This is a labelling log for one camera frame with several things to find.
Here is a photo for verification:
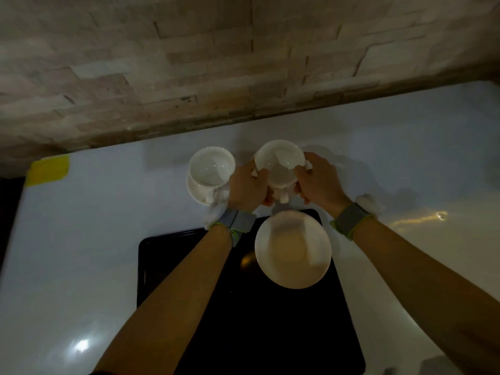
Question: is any person's left hand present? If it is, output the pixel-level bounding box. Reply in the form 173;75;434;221
228;160;276;214

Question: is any person's right hand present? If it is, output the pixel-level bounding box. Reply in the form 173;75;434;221
293;152;353;218

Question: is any white ceramic cup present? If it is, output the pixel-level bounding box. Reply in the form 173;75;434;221
253;139;313;204
188;146;236;189

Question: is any person's left forearm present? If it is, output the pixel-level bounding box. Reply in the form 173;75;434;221
92;224;234;375

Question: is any person's right forearm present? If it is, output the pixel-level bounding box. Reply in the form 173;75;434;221
353;217;500;375

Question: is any grey left wristband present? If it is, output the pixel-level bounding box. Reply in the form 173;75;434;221
211;209;257;247

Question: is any grey wristband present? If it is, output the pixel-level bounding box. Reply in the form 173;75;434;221
330;202;375;241
211;209;257;247

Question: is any white wrist-mounted device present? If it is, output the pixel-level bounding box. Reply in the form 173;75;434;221
203;188;232;231
355;193;386;216

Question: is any small white saucer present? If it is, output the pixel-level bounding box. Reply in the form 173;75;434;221
186;172;231;207

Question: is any grey right wristband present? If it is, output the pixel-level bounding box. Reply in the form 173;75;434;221
330;202;375;241

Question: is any large white saucer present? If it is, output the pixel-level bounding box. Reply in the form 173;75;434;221
254;209;333;290

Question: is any black tray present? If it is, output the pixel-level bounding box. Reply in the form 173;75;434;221
136;208;367;375

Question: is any yellow tape strip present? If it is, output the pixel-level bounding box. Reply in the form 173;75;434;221
25;154;70;187

